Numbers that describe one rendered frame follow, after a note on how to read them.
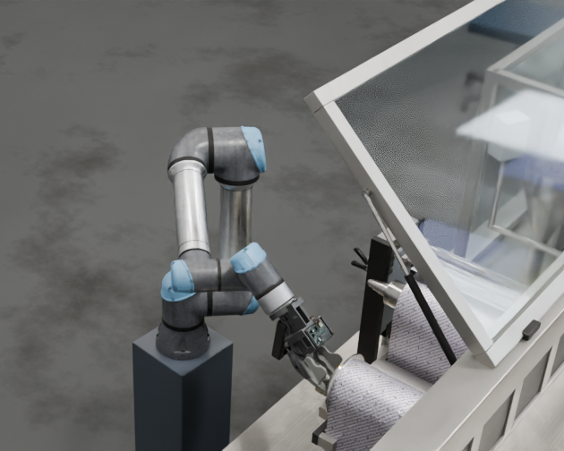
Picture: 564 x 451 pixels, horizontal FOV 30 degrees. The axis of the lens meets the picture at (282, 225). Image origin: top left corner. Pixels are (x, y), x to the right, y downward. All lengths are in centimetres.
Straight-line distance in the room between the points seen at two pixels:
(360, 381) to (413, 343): 20
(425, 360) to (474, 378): 64
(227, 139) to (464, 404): 113
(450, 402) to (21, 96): 480
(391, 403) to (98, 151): 365
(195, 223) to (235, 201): 25
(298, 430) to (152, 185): 282
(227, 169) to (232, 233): 19
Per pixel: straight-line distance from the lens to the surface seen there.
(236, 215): 271
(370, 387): 226
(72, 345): 437
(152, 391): 301
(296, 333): 229
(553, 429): 206
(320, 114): 177
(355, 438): 232
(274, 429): 272
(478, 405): 174
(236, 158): 262
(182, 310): 282
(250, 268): 229
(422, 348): 240
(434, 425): 169
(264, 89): 633
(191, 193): 252
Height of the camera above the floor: 281
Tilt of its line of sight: 34 degrees down
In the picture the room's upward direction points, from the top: 4 degrees clockwise
